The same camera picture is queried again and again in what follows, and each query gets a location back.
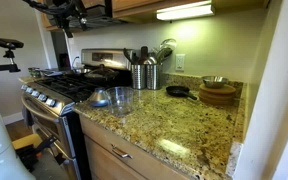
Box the small black cast-iron skillet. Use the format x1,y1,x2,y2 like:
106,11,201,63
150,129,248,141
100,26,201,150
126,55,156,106
165,85,198,101

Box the black clamp tool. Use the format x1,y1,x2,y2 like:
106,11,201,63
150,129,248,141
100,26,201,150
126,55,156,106
15,134,58,173

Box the black external camera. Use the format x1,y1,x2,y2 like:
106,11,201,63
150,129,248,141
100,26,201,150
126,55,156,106
0,37,25,51

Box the stainless steel gas stove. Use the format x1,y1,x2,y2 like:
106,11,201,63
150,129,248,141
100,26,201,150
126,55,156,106
18,48,133,180

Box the metal drawer handle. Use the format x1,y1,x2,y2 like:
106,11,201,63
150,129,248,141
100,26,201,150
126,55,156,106
110,144,134,160

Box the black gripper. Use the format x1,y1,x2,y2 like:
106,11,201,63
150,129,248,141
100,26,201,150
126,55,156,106
52,1,88,31

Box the wooden lower cabinet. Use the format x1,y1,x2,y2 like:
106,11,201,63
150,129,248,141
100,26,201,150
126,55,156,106
78,113,192,180

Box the small steel bowl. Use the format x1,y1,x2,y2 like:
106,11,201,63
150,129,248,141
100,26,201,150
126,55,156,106
201,75,229,89

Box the steel range hood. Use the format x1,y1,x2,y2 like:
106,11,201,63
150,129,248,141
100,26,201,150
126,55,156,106
43,0,125,31

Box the wooden cabinet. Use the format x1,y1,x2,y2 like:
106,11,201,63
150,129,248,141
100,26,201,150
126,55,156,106
37,0,272,33
78,113,192,180

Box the small steel pot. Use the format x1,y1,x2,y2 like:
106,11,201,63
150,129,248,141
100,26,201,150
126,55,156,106
72,67,92,75

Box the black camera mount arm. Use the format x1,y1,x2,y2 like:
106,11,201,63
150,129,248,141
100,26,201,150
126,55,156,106
0,49,22,74

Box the steel frying pan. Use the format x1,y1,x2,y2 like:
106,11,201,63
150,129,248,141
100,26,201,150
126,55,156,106
83,74,122,85

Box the white wall outlet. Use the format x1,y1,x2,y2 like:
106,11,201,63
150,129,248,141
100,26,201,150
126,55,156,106
175,53,186,72

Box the black cooking spoon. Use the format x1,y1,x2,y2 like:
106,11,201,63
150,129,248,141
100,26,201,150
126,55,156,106
122,48,133,65

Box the under-cabinet light strip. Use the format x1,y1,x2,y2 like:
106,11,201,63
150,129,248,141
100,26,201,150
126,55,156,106
156,0,215,22

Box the wooden upper cabinet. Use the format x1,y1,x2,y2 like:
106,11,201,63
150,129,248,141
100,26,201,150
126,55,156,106
37,0,272,33

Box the steel ladle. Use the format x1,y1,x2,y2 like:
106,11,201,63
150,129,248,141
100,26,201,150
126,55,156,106
143,56,158,66

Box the perforated steel utensil holder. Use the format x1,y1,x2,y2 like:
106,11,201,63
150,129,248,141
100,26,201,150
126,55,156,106
146,63,163,91
130,63,147,90

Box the small glass jar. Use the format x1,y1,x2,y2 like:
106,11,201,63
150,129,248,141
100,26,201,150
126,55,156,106
28,67,42,78

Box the dark wooden spatula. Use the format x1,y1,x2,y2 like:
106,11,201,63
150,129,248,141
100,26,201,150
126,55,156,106
138,45,149,65

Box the yellow block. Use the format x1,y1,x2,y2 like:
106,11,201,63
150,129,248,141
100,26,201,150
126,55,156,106
11,133,43,151

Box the clear glass cup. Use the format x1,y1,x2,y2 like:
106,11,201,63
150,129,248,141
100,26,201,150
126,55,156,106
104,86,135,117

